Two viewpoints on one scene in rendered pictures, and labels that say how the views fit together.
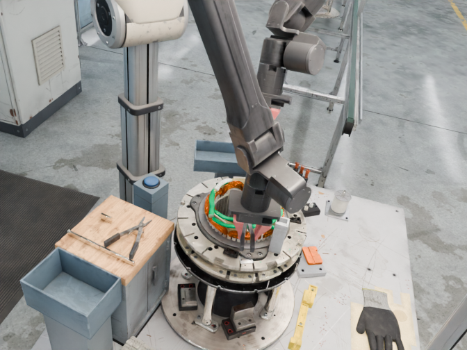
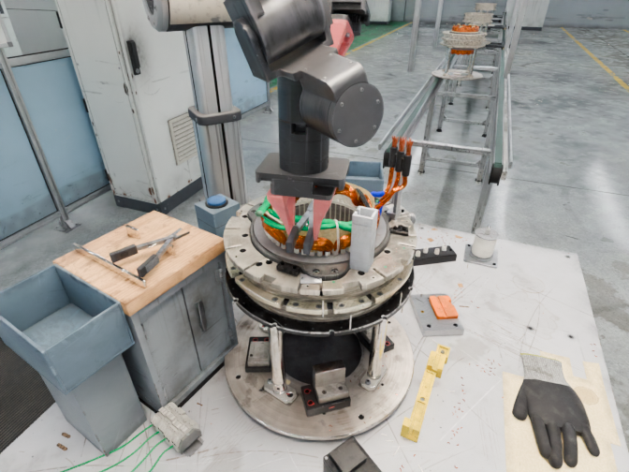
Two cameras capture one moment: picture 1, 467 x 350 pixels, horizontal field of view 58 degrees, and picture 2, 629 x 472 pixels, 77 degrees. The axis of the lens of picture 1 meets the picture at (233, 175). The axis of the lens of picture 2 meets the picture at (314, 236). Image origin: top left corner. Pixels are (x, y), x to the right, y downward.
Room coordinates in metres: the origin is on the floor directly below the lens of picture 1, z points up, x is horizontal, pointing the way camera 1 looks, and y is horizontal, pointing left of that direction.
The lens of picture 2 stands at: (0.21, -0.17, 1.45)
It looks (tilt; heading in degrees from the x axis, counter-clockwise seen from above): 33 degrees down; 14
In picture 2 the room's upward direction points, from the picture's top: straight up
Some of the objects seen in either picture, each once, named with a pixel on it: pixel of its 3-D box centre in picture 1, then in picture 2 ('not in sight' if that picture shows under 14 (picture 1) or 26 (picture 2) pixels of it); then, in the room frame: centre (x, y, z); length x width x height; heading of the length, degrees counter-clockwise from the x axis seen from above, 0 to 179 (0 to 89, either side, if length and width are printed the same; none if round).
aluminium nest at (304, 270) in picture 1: (306, 260); (435, 313); (0.94, -0.28, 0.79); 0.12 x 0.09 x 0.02; 17
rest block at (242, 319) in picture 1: (243, 316); (330, 381); (0.66, -0.09, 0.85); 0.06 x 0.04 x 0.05; 119
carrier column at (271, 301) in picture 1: (275, 287); (378, 339); (0.72, -0.16, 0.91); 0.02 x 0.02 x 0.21
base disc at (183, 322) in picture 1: (228, 290); (318, 348); (0.77, -0.04, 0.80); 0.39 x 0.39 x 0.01
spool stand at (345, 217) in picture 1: (340, 201); (484, 242); (1.22, -0.41, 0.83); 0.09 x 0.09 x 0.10; 82
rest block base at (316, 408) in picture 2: (238, 326); (325, 396); (0.65, -0.08, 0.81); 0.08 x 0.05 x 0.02; 119
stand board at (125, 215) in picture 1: (117, 236); (143, 255); (0.68, 0.25, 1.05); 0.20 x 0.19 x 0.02; 161
